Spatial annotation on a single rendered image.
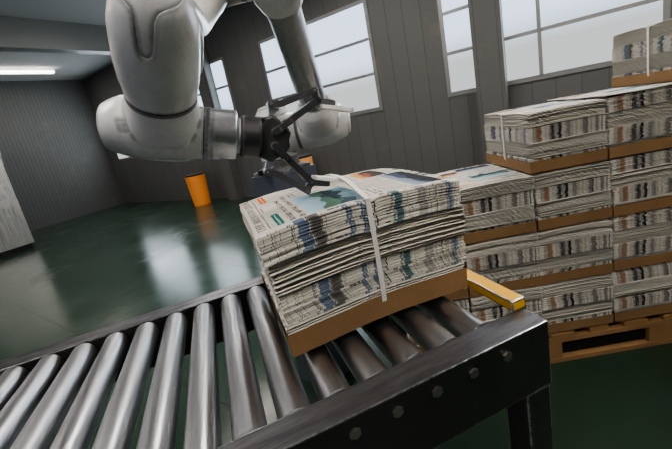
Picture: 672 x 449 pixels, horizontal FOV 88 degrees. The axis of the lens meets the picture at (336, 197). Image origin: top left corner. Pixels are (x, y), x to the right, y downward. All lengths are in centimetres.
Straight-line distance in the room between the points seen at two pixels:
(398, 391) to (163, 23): 56
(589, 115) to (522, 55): 293
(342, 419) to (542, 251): 121
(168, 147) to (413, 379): 51
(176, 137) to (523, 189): 122
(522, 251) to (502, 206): 20
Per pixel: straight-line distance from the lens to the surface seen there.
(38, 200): 1056
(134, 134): 61
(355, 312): 64
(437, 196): 66
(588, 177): 161
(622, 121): 165
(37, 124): 1075
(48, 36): 690
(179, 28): 50
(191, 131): 60
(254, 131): 63
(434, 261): 70
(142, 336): 92
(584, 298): 178
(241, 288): 96
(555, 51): 443
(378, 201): 60
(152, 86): 53
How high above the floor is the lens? 118
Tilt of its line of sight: 13 degrees down
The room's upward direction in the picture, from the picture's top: 11 degrees counter-clockwise
